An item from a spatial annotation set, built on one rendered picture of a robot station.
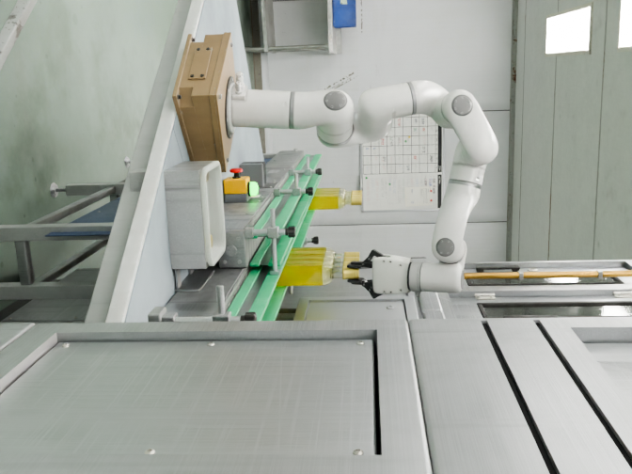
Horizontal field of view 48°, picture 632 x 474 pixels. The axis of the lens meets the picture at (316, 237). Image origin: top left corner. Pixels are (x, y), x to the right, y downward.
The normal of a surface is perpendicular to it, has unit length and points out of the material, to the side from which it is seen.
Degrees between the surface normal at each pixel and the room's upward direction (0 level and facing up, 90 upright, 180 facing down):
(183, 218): 90
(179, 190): 90
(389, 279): 109
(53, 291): 90
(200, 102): 90
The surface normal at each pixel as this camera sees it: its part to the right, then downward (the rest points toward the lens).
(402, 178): -0.07, 0.23
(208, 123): -0.04, 0.76
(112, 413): -0.04, -0.97
